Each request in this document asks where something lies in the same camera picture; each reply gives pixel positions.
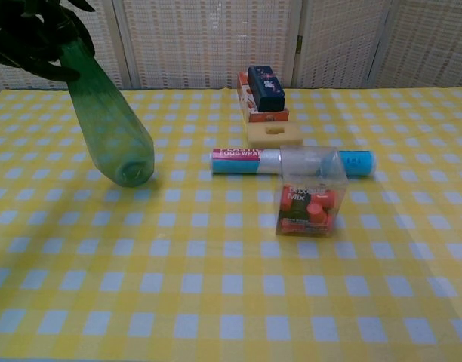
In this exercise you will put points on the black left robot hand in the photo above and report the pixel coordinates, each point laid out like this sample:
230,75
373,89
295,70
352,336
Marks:
31,41

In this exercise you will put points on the green spray bottle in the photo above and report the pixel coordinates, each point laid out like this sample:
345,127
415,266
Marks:
110,128

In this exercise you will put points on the woven folding screen panel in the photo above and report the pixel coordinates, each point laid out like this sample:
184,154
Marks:
336,41
106,37
212,41
427,41

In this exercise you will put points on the orange printed cardboard box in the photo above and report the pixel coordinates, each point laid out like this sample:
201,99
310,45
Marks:
248,100

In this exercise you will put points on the plastic food wrap roll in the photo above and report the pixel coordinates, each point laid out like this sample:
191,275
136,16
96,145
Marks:
238,162

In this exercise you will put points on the dark blue printed box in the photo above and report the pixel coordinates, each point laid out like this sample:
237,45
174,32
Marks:
267,88

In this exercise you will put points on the yellow sponge with hole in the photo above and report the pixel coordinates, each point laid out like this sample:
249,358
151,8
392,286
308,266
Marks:
276,136

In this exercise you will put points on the metal screen hinge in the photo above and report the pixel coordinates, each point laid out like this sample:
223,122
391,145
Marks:
299,43

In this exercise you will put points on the yellow white checkered tablecloth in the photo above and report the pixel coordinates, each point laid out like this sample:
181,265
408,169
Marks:
231,286

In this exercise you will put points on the clear box of orange pieces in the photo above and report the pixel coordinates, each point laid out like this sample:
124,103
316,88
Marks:
310,196

